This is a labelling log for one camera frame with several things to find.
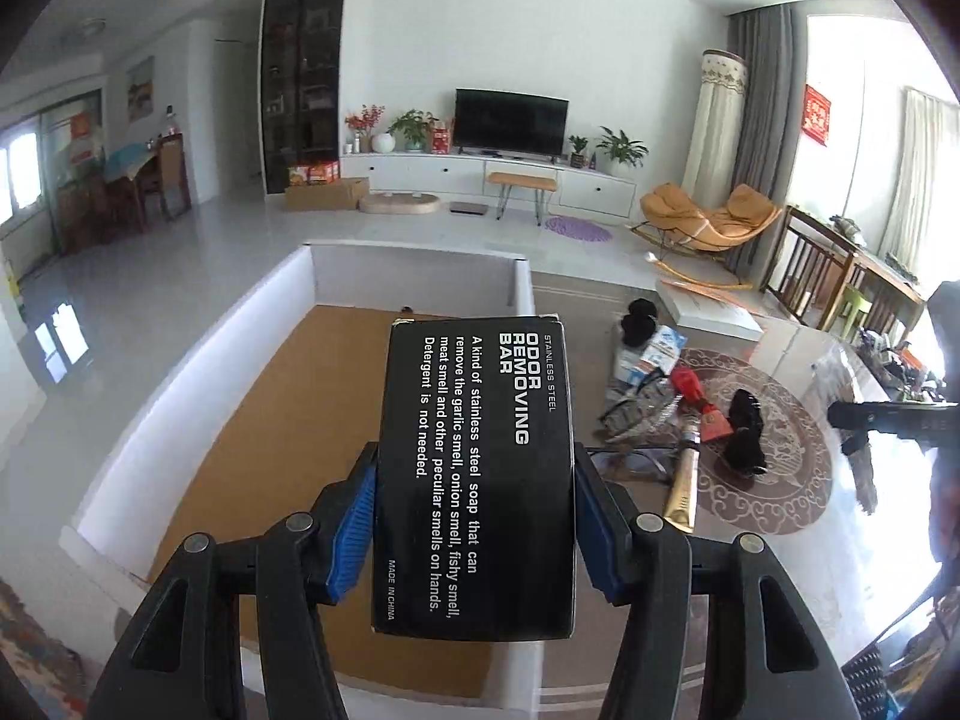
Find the gold tube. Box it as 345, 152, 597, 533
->
662, 421, 700, 533

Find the black fabric item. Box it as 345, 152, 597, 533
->
722, 388, 768, 476

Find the red pouch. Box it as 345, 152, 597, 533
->
669, 364, 734, 442

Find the blue white packaged box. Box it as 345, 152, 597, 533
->
613, 325, 686, 387

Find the black fluffy hair accessory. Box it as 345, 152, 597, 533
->
620, 298, 659, 348

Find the black odor removing bar box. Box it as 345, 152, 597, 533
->
373, 316, 576, 642

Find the wooden chair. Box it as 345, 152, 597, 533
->
760, 206, 859, 332

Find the white flat box lid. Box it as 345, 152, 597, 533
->
656, 280, 763, 341

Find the white cardboard box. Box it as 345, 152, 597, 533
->
60, 241, 534, 718

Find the orange rocking lounge chair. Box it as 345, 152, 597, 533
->
631, 182, 782, 254

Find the potted green plant right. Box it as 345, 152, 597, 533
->
597, 125, 649, 172

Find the potted green plant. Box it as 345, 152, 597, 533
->
597, 125, 649, 172
387, 109, 439, 153

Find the grey curtain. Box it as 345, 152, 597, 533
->
724, 1, 809, 272

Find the purple round floor mat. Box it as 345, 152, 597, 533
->
545, 216, 612, 244

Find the white tv cabinet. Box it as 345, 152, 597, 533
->
340, 153, 638, 223

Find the dining table with chairs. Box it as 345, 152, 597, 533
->
53, 133, 192, 254

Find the small wooden bench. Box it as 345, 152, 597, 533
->
487, 171, 558, 226

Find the brown cardboard box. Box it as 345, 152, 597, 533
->
285, 177, 370, 211

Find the oval beige cat scratcher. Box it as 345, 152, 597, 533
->
358, 192, 443, 215

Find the black flat screen television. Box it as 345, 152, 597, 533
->
452, 88, 569, 158

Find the red flower vase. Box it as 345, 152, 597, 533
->
345, 104, 386, 153

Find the potted green plant left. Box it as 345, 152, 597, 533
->
387, 109, 439, 153

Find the tall black display cabinet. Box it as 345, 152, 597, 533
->
260, 0, 345, 193

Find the red wall hanging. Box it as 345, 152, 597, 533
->
800, 85, 832, 146

